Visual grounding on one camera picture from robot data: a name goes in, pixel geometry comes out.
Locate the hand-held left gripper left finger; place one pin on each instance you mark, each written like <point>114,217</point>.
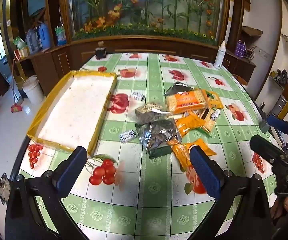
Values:
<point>70,172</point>

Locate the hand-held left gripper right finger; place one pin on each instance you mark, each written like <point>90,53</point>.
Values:
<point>204,170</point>

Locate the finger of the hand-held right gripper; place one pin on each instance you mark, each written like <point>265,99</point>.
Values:
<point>266,147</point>
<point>280,125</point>

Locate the dark green snack packet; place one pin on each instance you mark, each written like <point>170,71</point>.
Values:
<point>159,153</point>

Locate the green wrapper cracker pack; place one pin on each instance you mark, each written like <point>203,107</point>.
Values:
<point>205,120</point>

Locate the silver sunflower seed packet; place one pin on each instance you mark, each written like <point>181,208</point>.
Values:
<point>159,132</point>

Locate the white foam tray yellow tape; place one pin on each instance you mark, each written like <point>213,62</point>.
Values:
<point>71,105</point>

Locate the yellow cracker pack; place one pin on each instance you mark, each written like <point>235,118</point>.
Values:
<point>215,100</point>

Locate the large orange label cracker pack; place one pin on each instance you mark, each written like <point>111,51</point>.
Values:
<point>186,101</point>

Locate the clear sunflower seed packet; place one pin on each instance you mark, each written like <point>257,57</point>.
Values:
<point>149,110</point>

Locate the dark silver foil packet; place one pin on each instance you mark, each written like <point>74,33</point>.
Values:
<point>179,87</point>

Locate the person's right hand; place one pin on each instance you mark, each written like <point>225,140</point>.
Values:
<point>286,205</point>

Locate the grey metal canister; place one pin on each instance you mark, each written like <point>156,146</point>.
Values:
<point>279,106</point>

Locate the dark tool pile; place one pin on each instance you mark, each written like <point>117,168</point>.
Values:
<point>281,76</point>

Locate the wooden stool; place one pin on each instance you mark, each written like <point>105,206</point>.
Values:
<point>240,78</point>

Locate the fruit print green tablecloth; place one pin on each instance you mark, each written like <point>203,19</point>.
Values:
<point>146,192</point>

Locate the silver gear motor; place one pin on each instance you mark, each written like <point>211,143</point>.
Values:
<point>2,188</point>

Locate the purple bottle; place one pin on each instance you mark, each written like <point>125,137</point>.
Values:
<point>243,50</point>
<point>238,48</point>

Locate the red broom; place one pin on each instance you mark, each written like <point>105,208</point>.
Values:
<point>16,107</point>

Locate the white plastic bucket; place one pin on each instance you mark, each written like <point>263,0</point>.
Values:
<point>32,88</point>

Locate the white spray bottle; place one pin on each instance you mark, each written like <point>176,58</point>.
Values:
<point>220,55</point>

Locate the brown wooden cabinet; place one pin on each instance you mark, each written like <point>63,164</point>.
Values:
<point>59,60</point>

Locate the dark jar with cork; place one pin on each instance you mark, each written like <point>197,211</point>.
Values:
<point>100,51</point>

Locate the red white box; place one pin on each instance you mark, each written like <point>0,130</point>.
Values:
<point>21,53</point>

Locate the grey thermos jug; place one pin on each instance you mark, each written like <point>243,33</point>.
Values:
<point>31,41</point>

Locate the green blue plastic bag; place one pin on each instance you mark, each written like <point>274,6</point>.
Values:
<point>60,33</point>

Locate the green white bag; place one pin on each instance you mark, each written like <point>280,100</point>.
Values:
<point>19,42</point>

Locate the blue thermos jug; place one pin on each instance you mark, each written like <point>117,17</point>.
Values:
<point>44,35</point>

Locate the glass cabinet with artificial flowers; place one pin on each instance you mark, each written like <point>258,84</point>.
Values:
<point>146,10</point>

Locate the brown wall shelf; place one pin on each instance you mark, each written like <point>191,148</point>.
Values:
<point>252,31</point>

